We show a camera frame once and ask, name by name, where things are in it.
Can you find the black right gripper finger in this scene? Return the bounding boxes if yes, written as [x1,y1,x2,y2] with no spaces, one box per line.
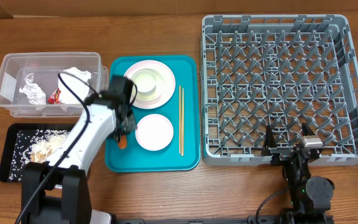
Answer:
[301,123,315,136]
[261,125,276,156]

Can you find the orange carrot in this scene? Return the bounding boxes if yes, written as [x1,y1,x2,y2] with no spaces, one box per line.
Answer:
[117,135,127,149]

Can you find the small pink bowl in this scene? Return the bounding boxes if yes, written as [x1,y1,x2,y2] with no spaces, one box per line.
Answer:
[135,114,174,151]

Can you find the white napkin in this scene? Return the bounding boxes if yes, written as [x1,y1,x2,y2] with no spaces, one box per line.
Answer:
[58,67,91,104]

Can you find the red snack wrapper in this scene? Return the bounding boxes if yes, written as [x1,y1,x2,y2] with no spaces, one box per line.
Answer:
[48,88,61,105]

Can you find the foil wrapper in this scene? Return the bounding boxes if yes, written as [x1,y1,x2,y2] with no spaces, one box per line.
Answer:
[19,73,46,105]

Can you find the rice and peanut scraps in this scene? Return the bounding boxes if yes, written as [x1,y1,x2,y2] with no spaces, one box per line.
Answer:
[7,129,69,182]

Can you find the cream plastic cup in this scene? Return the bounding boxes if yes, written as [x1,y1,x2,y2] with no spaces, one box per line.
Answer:
[133,69,157,99]

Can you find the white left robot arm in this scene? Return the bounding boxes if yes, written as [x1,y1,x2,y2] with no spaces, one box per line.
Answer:
[16,76,137,223]

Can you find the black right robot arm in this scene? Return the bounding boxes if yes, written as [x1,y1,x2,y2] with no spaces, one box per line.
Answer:
[255,123,335,223]

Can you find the grey dishwasher rack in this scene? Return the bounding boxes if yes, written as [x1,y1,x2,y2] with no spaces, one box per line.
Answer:
[200,14,358,166]

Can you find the clear plastic waste bin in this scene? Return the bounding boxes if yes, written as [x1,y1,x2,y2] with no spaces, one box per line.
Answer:
[0,52,109,118]

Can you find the black waste tray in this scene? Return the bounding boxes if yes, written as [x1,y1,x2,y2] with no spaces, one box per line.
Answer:
[0,123,74,182]

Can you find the cream bowl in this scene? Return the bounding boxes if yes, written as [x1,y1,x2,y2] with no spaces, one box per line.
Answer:
[128,68,163,101]

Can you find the teal plastic tray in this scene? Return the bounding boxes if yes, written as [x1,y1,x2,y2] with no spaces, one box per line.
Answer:
[105,55,201,172]

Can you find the pink plate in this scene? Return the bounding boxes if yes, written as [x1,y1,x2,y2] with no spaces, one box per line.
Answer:
[124,60,176,110]

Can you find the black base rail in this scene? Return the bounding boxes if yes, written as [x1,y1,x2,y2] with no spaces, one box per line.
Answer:
[110,215,335,224]

